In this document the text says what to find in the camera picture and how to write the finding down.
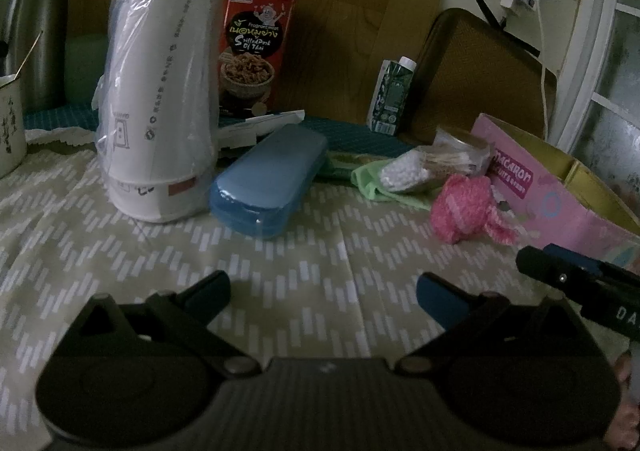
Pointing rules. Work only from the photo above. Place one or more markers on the brown tray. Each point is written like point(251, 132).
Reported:
point(467, 68)

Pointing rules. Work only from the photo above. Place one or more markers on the green cloth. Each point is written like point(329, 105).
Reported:
point(366, 178)

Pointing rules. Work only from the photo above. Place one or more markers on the green drink carton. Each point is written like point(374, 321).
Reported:
point(390, 91)

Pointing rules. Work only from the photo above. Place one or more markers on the cotton swab container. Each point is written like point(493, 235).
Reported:
point(427, 167)

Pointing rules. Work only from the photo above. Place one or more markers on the patterned tablecloth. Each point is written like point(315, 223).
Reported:
point(341, 281)

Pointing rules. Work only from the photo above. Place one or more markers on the green cup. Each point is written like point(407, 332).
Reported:
point(84, 65)

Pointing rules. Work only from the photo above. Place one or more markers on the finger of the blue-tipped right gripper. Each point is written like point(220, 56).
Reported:
point(574, 258)

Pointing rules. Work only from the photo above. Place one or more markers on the pink knitted soft toy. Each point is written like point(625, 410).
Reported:
point(466, 207)

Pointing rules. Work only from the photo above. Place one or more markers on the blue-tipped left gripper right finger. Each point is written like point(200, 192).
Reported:
point(468, 321)

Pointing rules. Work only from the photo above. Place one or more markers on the white kettle in plastic bag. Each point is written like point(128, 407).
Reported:
point(157, 103)

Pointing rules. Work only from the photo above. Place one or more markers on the blue plastic case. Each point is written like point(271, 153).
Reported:
point(258, 193)

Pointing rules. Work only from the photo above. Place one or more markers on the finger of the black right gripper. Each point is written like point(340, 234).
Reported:
point(610, 300)

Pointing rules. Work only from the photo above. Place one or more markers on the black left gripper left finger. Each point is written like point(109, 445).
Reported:
point(184, 319)

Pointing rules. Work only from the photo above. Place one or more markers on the red snack bag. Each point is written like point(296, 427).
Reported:
point(251, 52)

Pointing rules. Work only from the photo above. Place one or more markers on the stainless steel thermos jug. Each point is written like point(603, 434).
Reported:
point(33, 47)

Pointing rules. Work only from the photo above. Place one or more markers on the person right hand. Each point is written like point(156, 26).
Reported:
point(623, 432)

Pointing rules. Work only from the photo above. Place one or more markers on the white enamel mug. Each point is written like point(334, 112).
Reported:
point(13, 145)

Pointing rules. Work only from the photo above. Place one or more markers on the pink macaron tin box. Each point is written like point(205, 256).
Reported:
point(557, 199)

